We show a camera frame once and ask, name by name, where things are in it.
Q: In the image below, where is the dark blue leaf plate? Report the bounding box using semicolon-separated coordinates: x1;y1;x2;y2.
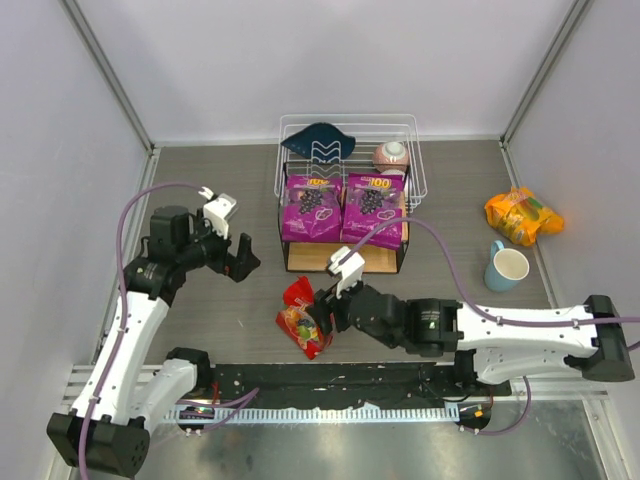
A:
280;122;356;164

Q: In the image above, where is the orange candy bag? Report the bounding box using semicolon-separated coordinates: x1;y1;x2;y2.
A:
484;187;564;247

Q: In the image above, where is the light blue mug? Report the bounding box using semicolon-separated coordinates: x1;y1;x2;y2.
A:
484;240;530;293

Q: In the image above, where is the pink patterned bowl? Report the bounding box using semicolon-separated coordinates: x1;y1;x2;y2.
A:
372;141;409;174

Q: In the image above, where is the purple blackcurrant candy bag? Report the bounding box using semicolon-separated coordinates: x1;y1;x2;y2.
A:
281;175;343;243

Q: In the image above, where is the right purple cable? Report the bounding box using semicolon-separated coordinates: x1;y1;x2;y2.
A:
344;217;640;436

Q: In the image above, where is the purple cable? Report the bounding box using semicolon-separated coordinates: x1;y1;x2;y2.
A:
344;217;640;436
78;181;260;480

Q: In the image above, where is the white wire dish rack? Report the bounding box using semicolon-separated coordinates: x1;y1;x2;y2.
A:
274;113;428;212

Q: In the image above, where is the red fruit candy bag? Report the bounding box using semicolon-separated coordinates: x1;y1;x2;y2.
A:
276;276;333;360

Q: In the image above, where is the black wooden two-tier shelf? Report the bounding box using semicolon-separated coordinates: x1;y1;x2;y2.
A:
276;169;410;272

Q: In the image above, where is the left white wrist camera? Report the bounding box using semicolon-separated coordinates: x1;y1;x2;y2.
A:
199;186;238;240

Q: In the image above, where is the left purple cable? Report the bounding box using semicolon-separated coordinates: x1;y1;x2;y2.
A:
78;181;260;480

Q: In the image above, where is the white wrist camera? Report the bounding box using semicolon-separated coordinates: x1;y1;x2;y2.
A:
199;186;238;240
327;246;365;299

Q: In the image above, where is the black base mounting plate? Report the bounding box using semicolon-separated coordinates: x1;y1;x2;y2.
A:
184;362;512;410

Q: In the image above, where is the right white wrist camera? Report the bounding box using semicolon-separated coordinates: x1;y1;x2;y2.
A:
327;246;365;299

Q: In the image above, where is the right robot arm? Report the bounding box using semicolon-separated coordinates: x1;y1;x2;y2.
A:
306;282;635;385

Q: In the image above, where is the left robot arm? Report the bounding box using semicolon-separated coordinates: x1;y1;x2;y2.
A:
47;195;260;478

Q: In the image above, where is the white slotted cable duct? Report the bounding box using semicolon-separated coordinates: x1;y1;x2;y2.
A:
162;403;459;426

